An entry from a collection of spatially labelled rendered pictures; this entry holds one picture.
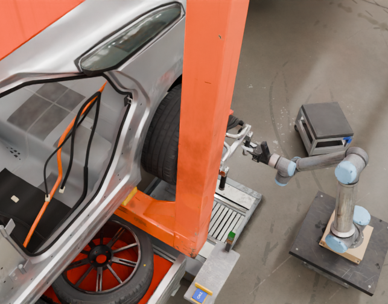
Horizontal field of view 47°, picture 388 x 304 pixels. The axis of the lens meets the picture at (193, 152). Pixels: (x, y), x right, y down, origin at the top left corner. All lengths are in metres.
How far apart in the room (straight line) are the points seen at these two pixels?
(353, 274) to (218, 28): 2.21
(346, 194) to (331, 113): 1.50
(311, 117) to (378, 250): 1.27
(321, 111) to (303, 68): 1.04
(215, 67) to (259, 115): 2.79
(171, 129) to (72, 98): 0.70
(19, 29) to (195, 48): 0.94
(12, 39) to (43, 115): 2.17
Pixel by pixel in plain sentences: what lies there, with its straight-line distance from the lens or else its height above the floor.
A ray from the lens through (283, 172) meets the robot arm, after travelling 2.95.
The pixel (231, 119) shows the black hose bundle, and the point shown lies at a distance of 2.83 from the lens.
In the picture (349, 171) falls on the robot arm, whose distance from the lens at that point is 2.58.
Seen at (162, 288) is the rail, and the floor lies 0.39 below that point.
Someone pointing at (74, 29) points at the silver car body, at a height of 1.91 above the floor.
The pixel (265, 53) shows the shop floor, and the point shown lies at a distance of 5.09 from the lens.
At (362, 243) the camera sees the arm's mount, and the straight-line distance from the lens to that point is 3.35.
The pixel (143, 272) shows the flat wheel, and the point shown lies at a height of 0.50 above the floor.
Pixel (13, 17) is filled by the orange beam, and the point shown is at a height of 2.67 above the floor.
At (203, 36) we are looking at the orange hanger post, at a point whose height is 2.16.
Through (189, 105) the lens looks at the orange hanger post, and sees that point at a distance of 1.80.
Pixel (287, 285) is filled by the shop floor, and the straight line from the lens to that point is 3.45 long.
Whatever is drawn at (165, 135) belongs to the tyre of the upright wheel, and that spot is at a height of 1.07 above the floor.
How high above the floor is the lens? 3.08
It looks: 51 degrees down
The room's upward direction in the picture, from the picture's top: 6 degrees clockwise
